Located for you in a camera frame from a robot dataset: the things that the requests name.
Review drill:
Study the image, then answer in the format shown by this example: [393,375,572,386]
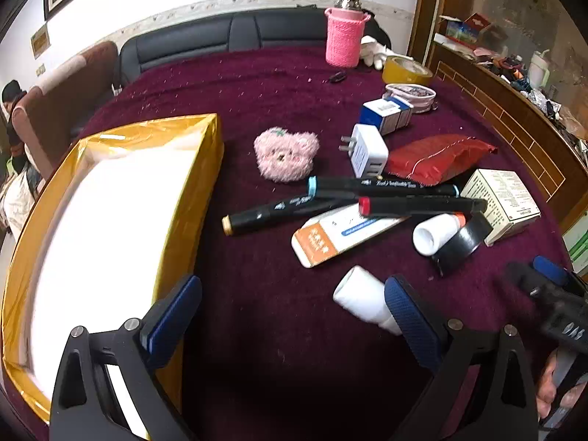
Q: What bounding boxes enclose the person's right hand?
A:
[535,347,588,423]

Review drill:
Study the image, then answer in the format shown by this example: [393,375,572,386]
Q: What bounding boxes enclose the white kettle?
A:
[527,49,552,89]

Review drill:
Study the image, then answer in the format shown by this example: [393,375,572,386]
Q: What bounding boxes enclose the white plastic bottle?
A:
[333,265,404,336]

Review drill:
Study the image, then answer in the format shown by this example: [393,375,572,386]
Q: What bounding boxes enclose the colourful cardboard carton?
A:
[434,13,492,51]

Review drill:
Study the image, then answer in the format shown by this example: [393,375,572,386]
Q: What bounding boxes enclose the black tape roll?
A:
[431,211,494,277]

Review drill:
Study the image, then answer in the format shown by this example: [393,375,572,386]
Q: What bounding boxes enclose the gold cardboard box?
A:
[0,112,225,426]

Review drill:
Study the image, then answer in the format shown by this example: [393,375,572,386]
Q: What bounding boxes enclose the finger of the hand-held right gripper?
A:
[504,262,543,298]
[533,255,575,288]

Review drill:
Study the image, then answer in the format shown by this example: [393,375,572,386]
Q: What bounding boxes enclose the gold wall plaque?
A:
[30,23,51,60]

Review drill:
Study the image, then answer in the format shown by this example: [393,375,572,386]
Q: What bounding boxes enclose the pink plush bear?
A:
[254,127,320,183]

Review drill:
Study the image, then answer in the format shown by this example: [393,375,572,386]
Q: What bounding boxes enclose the yellow tape roll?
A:
[382,55,434,87]

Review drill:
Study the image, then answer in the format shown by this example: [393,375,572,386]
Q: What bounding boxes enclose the red foil packet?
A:
[383,134,498,187]

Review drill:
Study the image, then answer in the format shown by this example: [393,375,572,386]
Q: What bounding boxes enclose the black marker red end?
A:
[358,196,488,218]

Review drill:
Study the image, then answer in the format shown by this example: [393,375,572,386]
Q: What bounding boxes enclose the black marker yellow end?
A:
[222,194,359,238]

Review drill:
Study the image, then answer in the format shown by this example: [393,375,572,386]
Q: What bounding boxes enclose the pile of clutter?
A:
[478,48,588,166]

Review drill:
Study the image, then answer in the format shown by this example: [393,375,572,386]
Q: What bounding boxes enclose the black leather sofa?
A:
[118,7,391,88]

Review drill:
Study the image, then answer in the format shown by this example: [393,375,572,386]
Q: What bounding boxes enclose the orange white box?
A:
[291,203,409,268]

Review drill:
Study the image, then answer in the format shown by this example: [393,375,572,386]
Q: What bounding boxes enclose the brown upholstered chair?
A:
[11,40,120,180]

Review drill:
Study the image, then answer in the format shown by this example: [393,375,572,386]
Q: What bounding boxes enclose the white bottle orange cap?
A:
[412,212,466,257]

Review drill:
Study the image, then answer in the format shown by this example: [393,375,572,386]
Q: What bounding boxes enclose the wooden door frame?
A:
[406,0,478,65]

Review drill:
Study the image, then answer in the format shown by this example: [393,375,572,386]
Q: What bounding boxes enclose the blue white small box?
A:
[359,96,414,136]

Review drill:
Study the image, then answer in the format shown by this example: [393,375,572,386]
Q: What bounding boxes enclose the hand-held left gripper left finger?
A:
[50,275,203,441]

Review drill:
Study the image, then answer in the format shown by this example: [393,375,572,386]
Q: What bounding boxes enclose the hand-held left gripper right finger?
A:
[385,275,539,441]

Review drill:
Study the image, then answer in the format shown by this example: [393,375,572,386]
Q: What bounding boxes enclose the bottle in pink knitted sleeve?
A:
[324,0,372,69]

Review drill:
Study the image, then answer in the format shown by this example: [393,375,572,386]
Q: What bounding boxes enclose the green white bag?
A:
[563,214,588,281]

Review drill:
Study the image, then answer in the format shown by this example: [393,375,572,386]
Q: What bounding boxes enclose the beige green-edged carton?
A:
[460,168,542,246]

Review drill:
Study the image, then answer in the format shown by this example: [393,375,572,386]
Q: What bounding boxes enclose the white plug charger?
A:
[339,123,389,179]

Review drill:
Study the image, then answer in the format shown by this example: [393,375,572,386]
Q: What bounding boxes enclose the black marker blue ends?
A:
[307,175,460,198]

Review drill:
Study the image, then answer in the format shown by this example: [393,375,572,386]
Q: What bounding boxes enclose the wooden counter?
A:
[425,41,588,244]

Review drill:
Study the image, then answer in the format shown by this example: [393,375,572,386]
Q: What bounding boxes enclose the white glove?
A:
[359,35,400,71]

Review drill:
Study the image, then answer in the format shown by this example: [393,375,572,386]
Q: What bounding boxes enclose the maroon tablecloth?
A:
[0,46,575,441]

